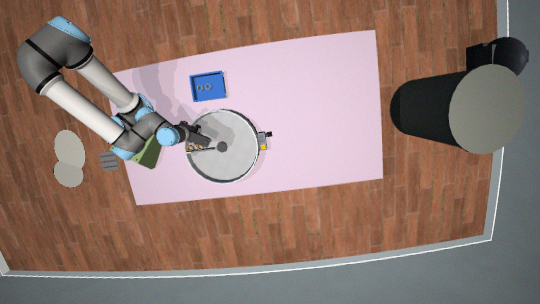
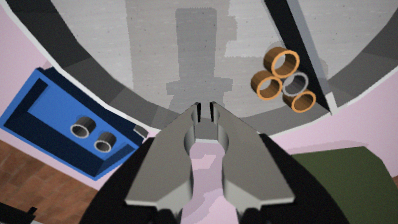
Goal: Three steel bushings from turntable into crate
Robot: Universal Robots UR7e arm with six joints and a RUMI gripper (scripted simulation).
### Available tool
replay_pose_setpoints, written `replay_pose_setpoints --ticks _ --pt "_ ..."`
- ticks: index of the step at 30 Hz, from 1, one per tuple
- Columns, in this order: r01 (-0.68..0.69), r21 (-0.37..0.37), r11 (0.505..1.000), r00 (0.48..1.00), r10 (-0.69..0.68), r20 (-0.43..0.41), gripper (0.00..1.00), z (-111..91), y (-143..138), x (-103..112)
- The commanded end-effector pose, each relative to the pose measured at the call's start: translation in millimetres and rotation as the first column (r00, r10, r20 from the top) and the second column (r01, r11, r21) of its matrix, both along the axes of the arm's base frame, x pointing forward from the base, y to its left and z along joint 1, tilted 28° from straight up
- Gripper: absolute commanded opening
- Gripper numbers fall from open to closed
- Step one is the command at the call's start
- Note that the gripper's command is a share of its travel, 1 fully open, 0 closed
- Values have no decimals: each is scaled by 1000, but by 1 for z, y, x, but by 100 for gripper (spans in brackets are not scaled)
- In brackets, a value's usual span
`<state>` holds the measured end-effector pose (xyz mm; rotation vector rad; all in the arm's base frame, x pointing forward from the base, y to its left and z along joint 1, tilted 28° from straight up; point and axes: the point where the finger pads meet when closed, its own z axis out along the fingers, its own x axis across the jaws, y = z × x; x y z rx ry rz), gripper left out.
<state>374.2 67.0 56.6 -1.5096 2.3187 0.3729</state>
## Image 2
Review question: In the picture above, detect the steel bushing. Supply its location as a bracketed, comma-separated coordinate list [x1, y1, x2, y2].
[94, 132, 117, 153]
[70, 116, 96, 138]
[279, 70, 308, 97]

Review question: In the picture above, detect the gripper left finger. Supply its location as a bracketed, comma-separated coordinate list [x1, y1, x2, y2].
[78, 102, 201, 224]

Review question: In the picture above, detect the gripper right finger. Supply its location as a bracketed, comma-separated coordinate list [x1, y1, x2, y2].
[210, 101, 350, 224]

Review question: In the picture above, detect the bronze bushing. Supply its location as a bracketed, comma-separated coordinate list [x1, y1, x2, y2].
[263, 47, 300, 78]
[250, 70, 282, 100]
[283, 89, 316, 113]

